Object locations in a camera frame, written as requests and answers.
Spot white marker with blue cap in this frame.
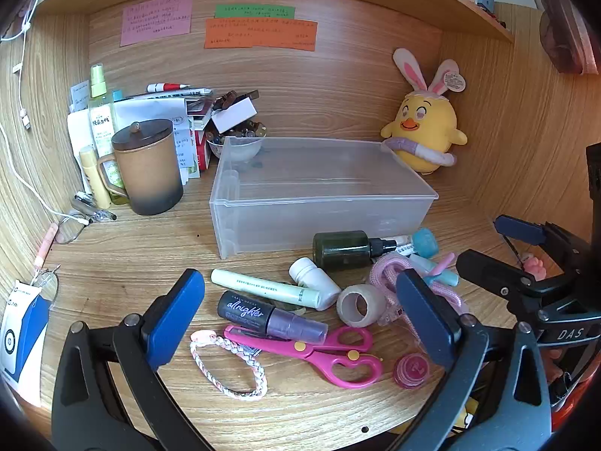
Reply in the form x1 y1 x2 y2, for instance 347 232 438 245
376 228 439 259

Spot beige tape roll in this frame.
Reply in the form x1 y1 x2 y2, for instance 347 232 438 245
337 284 387 327

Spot orange paper note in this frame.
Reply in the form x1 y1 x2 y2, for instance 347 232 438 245
204 18 318 51

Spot glasses with pink arms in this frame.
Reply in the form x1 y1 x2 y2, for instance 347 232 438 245
32 211 92 313

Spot clear plastic storage box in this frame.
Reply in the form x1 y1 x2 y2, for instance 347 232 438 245
209 136 439 260

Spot yellow chick plush toy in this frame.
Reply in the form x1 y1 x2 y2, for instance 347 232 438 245
379 48 468 176

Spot white and blue carton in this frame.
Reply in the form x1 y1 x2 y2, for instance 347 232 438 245
0 279 51 393

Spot stack of papers and booklets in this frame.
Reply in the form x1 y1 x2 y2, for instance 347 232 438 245
67 87 214 184

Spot black purple makeup spray bottle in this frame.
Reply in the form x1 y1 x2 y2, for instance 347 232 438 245
217 290 329 343

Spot green paper note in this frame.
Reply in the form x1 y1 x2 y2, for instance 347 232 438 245
214 4 296 20

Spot small pink round jar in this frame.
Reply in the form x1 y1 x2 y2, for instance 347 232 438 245
393 352 433 389

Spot white bowl of marbles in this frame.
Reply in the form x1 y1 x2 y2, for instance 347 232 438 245
205 122 266 163

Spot light green spray bottle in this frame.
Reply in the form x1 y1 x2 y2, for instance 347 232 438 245
88 63 127 205

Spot white charging cable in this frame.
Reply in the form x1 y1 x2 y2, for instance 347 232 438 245
0 0 90 224

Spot light green cream tube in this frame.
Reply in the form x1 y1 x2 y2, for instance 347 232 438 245
211 268 321 307

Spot pink scissors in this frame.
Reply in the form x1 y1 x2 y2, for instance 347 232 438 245
223 324 383 389

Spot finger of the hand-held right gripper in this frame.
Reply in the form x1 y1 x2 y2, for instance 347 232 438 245
494 215 587 268
455 250 548 308

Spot pink white braided bracelet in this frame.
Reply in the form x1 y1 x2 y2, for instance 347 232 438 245
190 330 268 401

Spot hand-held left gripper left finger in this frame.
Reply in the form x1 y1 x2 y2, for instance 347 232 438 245
51 269 217 451

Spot pale yellow tube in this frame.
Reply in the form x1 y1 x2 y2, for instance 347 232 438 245
79 145 112 208

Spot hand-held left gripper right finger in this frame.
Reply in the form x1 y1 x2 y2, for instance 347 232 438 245
390 269 551 451

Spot grey metal pen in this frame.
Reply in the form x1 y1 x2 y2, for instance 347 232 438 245
70 192 118 222

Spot small white box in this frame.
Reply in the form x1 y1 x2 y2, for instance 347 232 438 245
210 98 258 133

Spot brown lidded mug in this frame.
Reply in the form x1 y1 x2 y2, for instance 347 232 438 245
96 119 185 216

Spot dark green spray bottle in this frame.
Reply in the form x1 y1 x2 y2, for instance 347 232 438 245
313 230 397 272

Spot pink paper note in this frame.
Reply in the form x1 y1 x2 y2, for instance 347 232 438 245
119 0 194 48

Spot pink rope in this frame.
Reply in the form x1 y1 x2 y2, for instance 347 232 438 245
368 251 470 327

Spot white pill bottle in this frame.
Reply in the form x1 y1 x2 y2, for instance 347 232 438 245
288 257 342 311

